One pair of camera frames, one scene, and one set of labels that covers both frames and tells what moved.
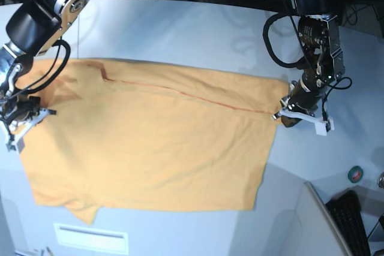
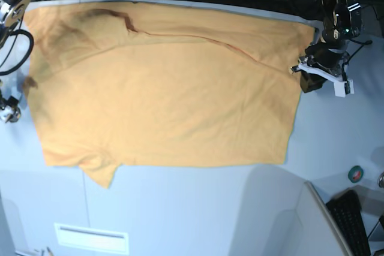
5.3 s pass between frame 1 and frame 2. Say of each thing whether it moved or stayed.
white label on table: stayed
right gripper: moved
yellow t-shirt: moved
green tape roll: stayed
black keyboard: stayed
